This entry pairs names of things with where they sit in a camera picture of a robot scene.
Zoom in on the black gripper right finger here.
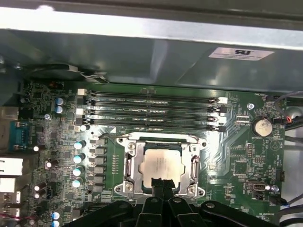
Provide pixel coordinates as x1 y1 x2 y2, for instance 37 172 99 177
163 179 279 227

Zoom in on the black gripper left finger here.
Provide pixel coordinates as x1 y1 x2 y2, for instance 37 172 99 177
71 178 167 227

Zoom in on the silver CPU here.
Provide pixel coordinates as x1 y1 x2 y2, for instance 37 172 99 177
138 148 187 190

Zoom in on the metal locking lever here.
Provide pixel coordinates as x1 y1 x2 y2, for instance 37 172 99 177
124 151 134 180
191 154 201 182

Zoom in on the CPU socket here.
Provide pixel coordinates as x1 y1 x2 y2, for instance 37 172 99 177
113 132 208 199

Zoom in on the black RAM slot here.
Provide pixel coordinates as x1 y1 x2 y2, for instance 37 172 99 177
77 108 227 122
81 118 227 133
77 88 229 105
85 98 227 114

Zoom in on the green motherboard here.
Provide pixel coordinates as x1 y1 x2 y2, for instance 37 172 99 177
14 80 288 227

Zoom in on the round coin battery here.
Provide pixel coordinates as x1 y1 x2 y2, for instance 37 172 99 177
253 117 273 137

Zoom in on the black open PC case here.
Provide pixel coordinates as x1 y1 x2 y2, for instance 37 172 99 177
0 0 303 227

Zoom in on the blue serial port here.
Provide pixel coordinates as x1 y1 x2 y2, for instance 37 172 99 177
8 119 35 153

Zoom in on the white case sticker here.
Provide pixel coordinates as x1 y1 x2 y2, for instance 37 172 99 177
208 46 275 61

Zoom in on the black rear case fan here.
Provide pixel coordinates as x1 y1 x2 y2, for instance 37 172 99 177
23 62 109 83

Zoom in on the grey cable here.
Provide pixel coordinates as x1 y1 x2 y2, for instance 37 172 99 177
274 90 303 112

